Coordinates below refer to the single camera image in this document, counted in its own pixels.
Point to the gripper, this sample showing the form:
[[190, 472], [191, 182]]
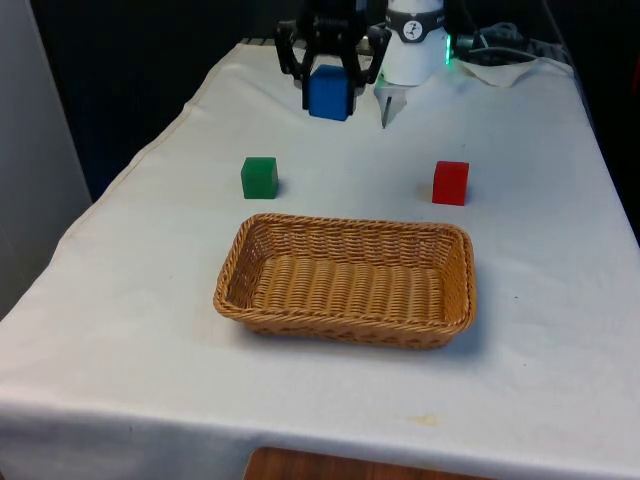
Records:
[[334, 12]]

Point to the red cube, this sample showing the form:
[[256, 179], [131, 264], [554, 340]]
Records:
[[450, 182]]

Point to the green cube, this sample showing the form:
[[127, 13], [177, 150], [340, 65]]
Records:
[[259, 177]]

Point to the wicker basket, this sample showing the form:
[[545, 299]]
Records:
[[350, 285]]

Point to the blue cube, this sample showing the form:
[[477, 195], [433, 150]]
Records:
[[327, 92]]

